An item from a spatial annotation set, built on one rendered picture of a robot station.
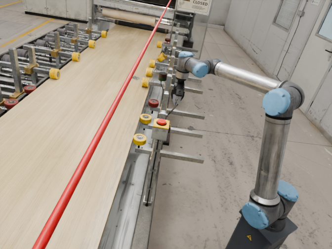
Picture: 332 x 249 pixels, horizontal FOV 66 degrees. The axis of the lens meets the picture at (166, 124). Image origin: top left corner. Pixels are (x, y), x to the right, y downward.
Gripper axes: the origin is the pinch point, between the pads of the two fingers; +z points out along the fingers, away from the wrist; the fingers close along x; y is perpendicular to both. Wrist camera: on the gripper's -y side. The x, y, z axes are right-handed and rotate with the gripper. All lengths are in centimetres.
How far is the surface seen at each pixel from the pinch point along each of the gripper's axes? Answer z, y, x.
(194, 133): 14.3, -10.4, -16.8
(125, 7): -12, 242, 89
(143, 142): 9.2, -37.1, 16.2
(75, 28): -4, 120, 116
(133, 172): 37, -36, 20
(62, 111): 10, -20, 72
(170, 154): 16.1, -35.4, -1.8
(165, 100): -9.1, -14.3, 7.7
